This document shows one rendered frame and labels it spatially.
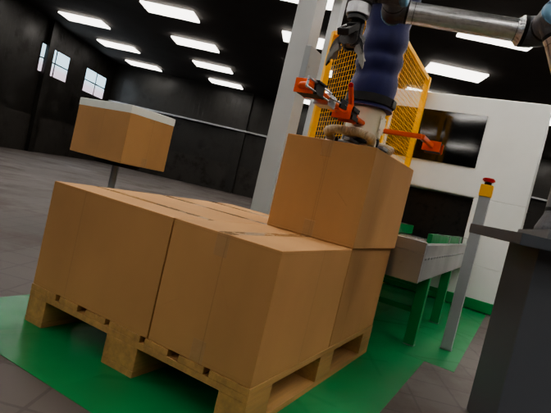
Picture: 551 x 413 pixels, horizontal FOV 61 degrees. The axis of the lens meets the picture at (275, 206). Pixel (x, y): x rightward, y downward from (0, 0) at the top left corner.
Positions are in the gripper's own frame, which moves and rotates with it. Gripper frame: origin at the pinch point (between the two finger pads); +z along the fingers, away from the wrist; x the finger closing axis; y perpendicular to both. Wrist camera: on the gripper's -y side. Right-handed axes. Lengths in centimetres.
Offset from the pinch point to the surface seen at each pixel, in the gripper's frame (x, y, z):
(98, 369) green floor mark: 35, -54, 121
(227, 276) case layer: -2, -50, 79
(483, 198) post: -47, 131, 30
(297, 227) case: 7, 10, 65
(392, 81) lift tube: -8.0, 37.3, -6.7
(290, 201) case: 13, 10, 55
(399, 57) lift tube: -8.2, 38.9, -17.9
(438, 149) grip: -28, 67, 15
